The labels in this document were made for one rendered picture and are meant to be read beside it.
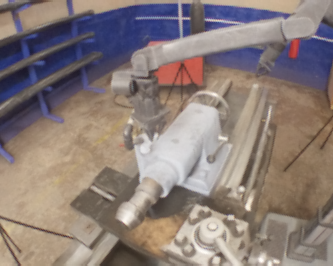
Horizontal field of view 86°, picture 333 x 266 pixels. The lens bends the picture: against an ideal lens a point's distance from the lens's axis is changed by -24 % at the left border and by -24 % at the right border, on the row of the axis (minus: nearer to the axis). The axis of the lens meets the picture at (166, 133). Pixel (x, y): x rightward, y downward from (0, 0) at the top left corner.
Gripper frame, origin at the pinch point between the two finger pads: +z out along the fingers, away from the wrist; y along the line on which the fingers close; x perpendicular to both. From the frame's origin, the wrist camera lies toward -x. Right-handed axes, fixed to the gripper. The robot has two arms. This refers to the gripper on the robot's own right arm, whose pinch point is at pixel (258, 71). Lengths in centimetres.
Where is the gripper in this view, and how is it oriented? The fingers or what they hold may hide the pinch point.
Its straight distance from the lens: 108.9
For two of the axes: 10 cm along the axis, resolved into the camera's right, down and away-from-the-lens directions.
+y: -4.2, 5.7, -7.1
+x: 8.1, 5.8, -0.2
